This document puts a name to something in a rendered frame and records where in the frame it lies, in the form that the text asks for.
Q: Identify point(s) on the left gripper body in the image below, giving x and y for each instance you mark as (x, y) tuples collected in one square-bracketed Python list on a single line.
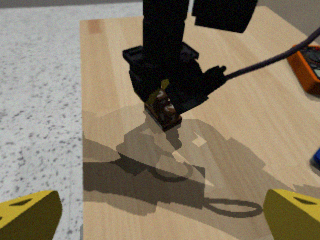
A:
[(158, 44)]

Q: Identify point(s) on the blue flat rectangular case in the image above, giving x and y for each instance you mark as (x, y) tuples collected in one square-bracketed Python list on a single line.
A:
[(315, 159)]

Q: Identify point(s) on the brown wooden tray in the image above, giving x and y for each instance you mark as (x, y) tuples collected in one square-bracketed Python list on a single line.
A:
[(160, 123)]

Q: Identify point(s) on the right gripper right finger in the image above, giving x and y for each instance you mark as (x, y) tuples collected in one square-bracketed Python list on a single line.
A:
[(292, 216)]

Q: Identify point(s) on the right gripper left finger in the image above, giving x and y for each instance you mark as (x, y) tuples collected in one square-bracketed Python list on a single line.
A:
[(32, 217)]

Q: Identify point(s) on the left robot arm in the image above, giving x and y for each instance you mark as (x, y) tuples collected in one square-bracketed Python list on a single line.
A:
[(188, 83)]

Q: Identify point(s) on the brown cube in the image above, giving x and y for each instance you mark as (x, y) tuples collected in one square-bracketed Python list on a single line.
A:
[(167, 113), (160, 99)]

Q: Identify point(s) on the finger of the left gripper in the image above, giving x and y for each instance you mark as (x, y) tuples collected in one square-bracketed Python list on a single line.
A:
[(164, 83), (152, 97)]

